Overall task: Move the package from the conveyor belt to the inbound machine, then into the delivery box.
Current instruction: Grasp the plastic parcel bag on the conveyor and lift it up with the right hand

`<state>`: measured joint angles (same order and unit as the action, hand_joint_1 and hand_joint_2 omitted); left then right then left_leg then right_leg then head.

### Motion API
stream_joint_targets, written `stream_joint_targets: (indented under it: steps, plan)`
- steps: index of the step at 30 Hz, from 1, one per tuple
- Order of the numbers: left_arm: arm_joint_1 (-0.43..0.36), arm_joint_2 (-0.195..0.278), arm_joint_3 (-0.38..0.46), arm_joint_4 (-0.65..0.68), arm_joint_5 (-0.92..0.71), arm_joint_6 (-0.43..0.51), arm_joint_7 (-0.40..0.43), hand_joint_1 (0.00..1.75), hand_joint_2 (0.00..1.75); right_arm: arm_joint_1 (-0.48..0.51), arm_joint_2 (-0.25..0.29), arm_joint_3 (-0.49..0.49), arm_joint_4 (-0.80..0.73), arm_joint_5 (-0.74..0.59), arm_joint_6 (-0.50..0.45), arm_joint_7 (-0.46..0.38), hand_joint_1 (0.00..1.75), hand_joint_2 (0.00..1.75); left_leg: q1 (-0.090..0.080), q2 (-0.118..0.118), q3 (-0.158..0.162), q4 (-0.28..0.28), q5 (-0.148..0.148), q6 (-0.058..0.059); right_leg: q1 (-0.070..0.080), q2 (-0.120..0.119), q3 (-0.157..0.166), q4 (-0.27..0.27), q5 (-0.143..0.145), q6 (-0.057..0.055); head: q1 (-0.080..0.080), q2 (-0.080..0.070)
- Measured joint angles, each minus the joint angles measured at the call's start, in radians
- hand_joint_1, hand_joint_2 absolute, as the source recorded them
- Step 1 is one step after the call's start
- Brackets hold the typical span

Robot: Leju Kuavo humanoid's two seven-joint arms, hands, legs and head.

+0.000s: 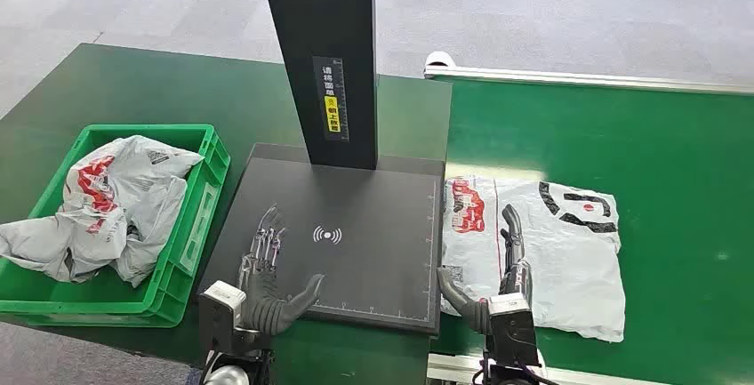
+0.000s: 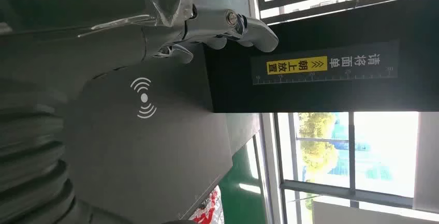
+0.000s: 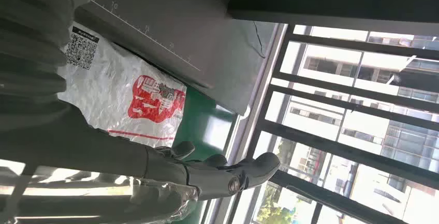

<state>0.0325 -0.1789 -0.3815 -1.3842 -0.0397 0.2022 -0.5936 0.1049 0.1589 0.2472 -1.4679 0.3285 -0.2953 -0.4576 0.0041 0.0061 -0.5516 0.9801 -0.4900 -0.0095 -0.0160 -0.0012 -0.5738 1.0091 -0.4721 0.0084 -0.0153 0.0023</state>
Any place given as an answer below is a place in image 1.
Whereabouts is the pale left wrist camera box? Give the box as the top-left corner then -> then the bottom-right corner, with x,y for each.
198,280 -> 249,355

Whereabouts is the green conveyor belt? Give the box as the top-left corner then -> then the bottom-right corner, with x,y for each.
431,77 -> 754,385

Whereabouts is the crumpled grey package, red print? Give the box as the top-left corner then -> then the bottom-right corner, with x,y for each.
0,134 -> 205,289

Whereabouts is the black machine base platform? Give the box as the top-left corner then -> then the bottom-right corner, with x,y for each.
197,142 -> 446,337

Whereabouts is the grey package with black logo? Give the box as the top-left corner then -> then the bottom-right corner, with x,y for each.
439,175 -> 628,344

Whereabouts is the translucent crate label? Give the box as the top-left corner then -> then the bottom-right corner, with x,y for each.
178,181 -> 220,275

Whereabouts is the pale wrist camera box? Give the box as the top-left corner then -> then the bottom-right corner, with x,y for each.
486,292 -> 541,367
198,280 -> 249,355

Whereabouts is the black and yellow column label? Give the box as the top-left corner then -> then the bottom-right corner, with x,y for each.
311,55 -> 350,144

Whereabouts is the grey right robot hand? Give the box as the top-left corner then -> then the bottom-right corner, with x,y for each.
437,204 -> 533,334

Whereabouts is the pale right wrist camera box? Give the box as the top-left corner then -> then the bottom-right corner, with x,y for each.
486,292 -> 541,367

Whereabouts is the black machine column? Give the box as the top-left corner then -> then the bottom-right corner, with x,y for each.
256,0 -> 380,172

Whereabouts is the green plastic crate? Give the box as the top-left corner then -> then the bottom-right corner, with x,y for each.
0,124 -> 232,329

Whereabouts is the silver conveyor rail, white cap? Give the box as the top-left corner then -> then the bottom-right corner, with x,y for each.
423,50 -> 754,97

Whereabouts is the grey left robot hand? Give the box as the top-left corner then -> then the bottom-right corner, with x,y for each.
237,205 -> 325,336

